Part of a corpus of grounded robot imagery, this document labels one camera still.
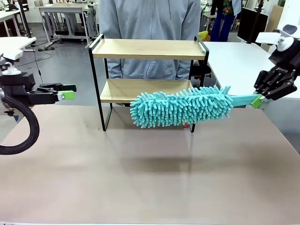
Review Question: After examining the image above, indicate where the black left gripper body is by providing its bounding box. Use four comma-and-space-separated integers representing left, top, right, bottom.
0, 73, 36, 107

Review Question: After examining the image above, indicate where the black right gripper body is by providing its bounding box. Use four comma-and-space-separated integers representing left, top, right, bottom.
268, 38, 300, 78

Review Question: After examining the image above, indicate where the teal chenille duster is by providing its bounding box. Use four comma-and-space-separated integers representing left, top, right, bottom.
129, 85, 262, 129

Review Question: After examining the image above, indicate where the large white table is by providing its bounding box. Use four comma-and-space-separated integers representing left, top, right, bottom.
202, 41, 300, 111

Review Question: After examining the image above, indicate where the brown cardboard panel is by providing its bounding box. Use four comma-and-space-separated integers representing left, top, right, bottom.
264, 5, 285, 33

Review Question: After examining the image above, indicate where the black monitor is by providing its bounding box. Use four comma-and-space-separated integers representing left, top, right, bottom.
237, 7, 269, 45

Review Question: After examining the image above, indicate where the black office chair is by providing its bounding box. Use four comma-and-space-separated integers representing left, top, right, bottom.
177, 60, 212, 82

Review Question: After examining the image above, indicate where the person in blue trousers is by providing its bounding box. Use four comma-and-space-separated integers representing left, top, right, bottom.
210, 0, 242, 43

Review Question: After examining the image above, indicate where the white desk with black pole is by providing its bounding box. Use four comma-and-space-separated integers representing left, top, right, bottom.
0, 0, 33, 38

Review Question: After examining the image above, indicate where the yellow green bag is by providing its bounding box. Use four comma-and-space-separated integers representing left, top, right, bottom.
197, 30, 209, 42

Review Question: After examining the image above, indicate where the person's grey hoodie torso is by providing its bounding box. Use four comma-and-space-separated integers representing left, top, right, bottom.
99, 0, 202, 80

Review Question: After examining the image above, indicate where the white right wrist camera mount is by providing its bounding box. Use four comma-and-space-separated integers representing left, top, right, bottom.
255, 24, 300, 53

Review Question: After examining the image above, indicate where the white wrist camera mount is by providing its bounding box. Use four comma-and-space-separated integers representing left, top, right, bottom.
255, 24, 300, 53
0, 48, 24, 76

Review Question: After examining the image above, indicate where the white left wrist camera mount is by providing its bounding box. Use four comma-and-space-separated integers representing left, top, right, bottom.
0, 48, 24, 76

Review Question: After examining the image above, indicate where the black corrugated cable hose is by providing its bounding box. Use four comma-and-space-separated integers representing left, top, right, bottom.
0, 93, 40, 155

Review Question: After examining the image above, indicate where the grey metal frame table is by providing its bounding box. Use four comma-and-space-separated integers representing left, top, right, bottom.
38, 3, 99, 46

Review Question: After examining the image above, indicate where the black frame wooden two-tier shelf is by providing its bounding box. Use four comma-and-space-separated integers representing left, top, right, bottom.
88, 34, 210, 133

